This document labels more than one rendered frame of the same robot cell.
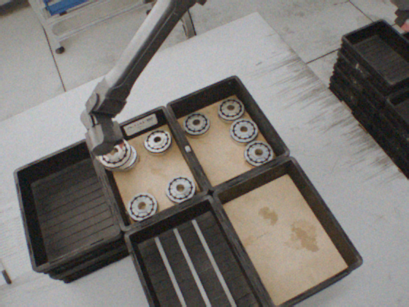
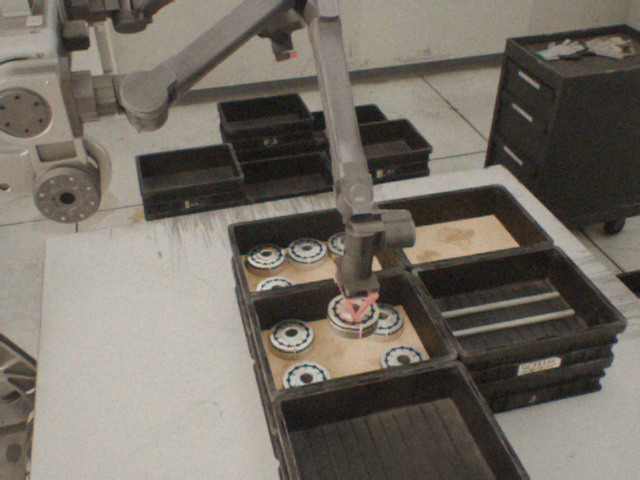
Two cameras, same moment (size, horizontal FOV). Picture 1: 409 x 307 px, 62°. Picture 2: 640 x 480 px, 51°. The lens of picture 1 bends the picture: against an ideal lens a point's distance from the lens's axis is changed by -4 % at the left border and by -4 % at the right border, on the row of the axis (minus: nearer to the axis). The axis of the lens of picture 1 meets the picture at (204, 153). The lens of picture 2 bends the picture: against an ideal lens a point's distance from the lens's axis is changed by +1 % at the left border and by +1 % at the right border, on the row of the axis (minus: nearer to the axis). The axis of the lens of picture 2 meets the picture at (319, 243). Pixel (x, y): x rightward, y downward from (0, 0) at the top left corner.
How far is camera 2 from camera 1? 1.41 m
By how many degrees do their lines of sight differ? 58
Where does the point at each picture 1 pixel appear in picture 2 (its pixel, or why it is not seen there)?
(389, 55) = (183, 178)
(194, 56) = (91, 321)
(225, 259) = (480, 299)
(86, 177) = (327, 450)
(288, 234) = (452, 246)
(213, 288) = (518, 313)
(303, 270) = (495, 243)
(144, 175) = (342, 366)
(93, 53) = not seen: outside the picture
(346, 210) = not seen: hidden behind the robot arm
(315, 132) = not seen: hidden behind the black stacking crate
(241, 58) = (137, 270)
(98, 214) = (403, 433)
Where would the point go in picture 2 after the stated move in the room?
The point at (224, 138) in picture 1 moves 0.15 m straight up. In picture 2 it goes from (306, 275) to (306, 229)
